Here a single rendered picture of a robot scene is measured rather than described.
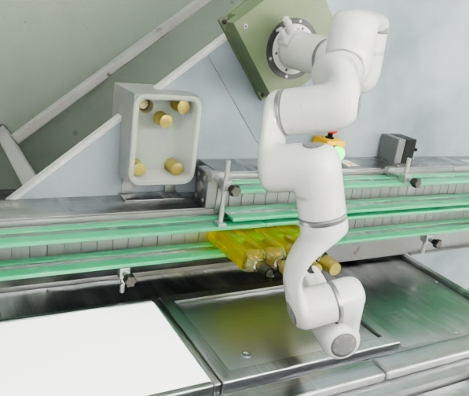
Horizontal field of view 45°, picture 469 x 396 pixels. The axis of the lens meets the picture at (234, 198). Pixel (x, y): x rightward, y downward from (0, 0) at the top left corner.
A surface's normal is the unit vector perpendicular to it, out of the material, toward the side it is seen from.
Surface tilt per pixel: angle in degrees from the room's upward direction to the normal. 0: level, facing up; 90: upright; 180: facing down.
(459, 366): 90
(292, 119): 52
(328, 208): 18
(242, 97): 0
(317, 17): 1
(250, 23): 1
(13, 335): 90
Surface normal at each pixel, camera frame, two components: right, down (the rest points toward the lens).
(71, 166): 0.47, 0.34
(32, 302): 0.14, -0.94
